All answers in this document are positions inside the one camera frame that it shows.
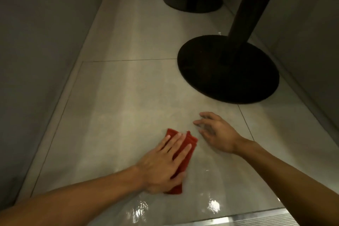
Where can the person's right hand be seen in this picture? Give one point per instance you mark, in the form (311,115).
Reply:
(219,133)

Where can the person's left hand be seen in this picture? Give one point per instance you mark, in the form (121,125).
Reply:
(161,165)

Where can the red cloth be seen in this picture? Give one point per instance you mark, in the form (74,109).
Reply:
(185,159)

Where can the person's right forearm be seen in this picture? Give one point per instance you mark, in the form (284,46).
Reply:
(291,180)

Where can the person's left forearm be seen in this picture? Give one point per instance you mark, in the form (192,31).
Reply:
(69,202)

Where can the beige tiled floor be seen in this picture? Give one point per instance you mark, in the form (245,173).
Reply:
(119,88)

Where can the grey bench base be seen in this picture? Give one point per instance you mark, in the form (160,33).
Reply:
(299,35)
(34,75)

